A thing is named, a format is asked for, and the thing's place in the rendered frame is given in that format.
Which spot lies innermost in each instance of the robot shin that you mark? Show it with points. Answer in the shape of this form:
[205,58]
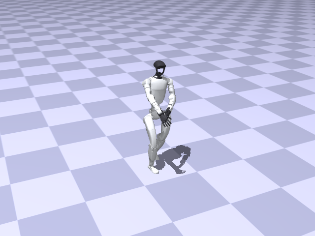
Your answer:
[160,144]
[152,155]

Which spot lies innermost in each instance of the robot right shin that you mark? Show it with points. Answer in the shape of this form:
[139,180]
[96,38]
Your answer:
[152,155]

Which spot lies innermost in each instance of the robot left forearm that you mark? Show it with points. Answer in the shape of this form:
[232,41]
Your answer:
[171,103]

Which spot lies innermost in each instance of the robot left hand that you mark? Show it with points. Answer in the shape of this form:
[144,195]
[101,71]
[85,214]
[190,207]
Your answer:
[168,112]

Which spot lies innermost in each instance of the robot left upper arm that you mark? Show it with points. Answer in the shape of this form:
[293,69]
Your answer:
[170,88]

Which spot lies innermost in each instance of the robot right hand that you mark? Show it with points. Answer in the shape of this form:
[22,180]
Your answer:
[164,118]

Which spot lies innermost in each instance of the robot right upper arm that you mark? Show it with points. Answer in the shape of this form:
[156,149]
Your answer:
[147,88]

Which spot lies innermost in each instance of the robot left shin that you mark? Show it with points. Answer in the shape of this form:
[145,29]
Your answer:
[160,144]

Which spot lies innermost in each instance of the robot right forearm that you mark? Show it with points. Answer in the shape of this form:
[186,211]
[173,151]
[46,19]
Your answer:
[154,103]

